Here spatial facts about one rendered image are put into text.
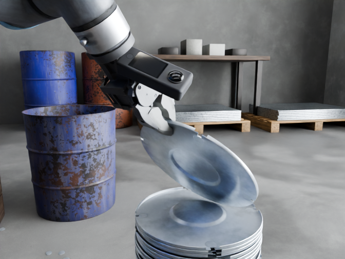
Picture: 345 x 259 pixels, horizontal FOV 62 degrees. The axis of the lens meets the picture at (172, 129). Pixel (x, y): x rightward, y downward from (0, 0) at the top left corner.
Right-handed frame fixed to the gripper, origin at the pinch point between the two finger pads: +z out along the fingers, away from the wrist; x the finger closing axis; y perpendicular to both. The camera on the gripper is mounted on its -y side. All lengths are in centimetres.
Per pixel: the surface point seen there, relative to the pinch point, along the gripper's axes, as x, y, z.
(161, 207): 8.9, 8.3, 20.2
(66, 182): 7, 75, 40
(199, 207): 4.8, 0.3, 22.8
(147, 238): 17.8, 2.9, 14.2
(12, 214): 29, 103, 47
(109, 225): 12, 59, 61
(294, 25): -374, 106, 208
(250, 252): 10.1, -14.4, 22.8
